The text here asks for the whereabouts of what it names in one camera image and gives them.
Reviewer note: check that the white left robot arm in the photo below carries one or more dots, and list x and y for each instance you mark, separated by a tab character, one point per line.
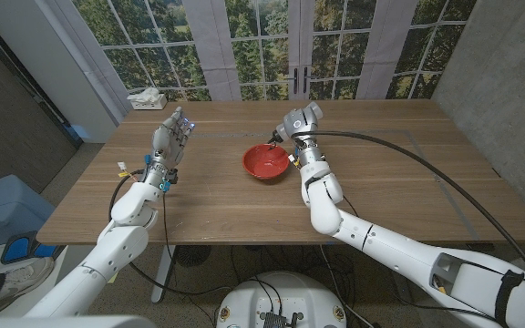
116	246

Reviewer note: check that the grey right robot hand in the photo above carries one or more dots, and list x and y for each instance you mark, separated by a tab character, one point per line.
299	125

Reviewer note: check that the white robot torso base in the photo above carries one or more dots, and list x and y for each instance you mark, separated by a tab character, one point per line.
285	291

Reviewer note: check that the white tissue box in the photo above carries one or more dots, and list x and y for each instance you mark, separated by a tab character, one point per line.
149	102

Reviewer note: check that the printed window forest backdrop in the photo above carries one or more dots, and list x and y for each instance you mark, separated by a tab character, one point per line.
262	45

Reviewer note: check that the dark panel with black frame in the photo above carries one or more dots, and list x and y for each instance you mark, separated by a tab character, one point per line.
7	114

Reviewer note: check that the white table leg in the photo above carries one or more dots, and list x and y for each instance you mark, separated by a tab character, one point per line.
163	273

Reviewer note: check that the grey sneaker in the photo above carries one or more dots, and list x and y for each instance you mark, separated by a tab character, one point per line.
16	282

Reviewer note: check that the blue and black foot pedal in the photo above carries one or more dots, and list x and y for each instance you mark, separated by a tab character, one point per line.
18	248

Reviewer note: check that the round black floor fan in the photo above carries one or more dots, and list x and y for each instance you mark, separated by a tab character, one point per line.
192	255

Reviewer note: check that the red bowl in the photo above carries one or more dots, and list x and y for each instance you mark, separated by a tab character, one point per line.
265	164

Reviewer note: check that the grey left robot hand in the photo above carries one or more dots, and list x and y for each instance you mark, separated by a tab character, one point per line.
167	146

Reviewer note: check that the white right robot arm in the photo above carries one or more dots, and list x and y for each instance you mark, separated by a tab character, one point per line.
404	255

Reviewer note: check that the blue plastic bin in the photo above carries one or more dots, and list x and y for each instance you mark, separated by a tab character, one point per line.
7	209

